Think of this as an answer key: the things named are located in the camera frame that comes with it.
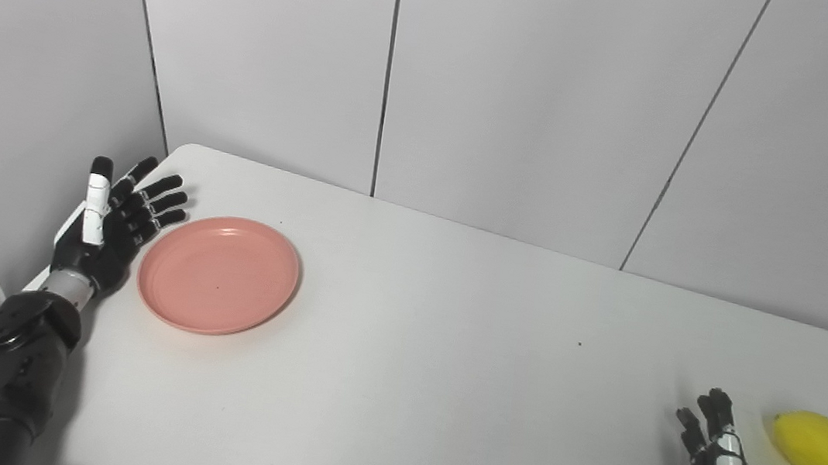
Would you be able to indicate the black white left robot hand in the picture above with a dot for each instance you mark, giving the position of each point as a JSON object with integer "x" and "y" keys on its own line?
{"x": 96, "y": 247}

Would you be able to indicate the pink round plate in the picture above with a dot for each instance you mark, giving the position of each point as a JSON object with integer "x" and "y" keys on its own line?
{"x": 218, "y": 273}

